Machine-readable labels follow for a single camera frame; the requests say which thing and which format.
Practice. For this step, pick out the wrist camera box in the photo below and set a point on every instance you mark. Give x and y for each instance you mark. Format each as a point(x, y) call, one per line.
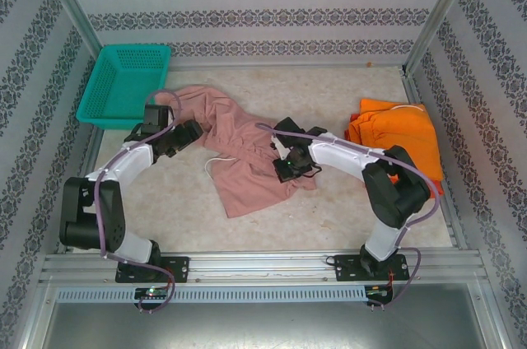
point(281, 149)
point(156, 114)

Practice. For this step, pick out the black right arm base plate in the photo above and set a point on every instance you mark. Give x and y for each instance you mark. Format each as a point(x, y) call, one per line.
point(346, 271)

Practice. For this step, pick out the aluminium front rail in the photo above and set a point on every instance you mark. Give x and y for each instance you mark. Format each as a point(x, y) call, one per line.
point(263, 266)

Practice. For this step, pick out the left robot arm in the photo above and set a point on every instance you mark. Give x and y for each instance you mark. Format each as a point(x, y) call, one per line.
point(111, 209)

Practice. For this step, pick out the teal plastic basket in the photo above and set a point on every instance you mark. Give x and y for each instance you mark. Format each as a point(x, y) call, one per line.
point(123, 81)

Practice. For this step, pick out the aluminium back rail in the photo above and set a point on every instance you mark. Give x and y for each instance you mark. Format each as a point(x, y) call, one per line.
point(255, 64)

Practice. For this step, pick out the red-orange shorts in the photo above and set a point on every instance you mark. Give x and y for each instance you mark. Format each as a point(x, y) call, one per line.
point(439, 188)

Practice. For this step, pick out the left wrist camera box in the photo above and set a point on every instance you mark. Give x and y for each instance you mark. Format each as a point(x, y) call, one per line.
point(156, 114)

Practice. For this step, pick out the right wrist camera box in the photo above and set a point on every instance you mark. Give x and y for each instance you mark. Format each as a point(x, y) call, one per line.
point(281, 149)

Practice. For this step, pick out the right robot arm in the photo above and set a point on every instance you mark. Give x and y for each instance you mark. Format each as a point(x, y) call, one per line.
point(395, 196)

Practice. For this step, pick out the aluminium frame post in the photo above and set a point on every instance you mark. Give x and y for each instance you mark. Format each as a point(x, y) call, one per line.
point(70, 7)
point(442, 11)

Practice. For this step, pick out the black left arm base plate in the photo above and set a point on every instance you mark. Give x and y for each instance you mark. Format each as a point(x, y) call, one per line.
point(179, 268)

